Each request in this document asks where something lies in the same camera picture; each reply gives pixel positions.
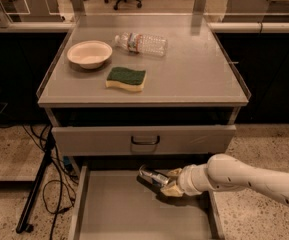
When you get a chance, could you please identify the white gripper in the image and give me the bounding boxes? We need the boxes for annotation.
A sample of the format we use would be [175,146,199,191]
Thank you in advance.
[160,164,212,197]

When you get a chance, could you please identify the silver blue redbull can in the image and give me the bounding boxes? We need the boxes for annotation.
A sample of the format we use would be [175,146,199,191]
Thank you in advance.
[139,165,170,187]

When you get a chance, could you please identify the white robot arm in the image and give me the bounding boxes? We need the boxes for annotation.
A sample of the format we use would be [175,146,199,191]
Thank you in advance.
[161,154,289,207]

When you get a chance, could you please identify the grey top drawer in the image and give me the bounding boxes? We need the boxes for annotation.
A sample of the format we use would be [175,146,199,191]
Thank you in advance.
[52,125,236,156]

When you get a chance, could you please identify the open grey middle drawer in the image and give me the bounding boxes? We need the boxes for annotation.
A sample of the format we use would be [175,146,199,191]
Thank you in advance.
[68,163,225,240]

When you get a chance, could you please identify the grey drawer cabinet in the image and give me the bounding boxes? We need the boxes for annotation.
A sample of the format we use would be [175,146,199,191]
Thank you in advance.
[38,14,250,170]

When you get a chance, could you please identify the green yellow sponge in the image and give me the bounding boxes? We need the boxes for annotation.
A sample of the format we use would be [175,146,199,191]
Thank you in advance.
[106,67,146,92]

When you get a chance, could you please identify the clear plastic water bottle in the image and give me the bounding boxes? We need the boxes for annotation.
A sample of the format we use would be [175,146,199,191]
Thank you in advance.
[114,32,168,57]

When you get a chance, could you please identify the white paper bowl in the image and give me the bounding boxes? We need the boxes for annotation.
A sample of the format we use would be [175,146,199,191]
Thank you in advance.
[67,41,112,69]

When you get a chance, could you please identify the black stand leg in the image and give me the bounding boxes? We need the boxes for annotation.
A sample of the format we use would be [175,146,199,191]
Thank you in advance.
[16,133,54,234]

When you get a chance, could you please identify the clear acrylic barrier with posts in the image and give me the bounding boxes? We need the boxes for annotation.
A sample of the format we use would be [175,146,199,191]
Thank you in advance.
[0,0,289,30]

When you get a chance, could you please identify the black floor cables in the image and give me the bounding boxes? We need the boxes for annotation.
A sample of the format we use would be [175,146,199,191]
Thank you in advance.
[21,123,80,240]

